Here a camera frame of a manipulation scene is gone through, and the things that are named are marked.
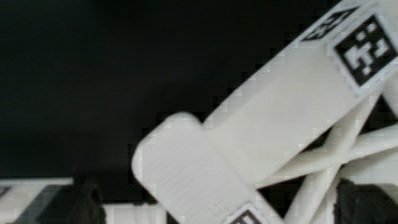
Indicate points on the white chair back frame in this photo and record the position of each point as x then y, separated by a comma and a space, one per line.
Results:
244, 168

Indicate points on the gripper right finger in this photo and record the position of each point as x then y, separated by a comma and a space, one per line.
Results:
367, 203

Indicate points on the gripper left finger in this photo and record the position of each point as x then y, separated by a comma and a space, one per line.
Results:
67, 205

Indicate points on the white chair seat block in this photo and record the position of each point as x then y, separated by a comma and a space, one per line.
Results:
19, 192

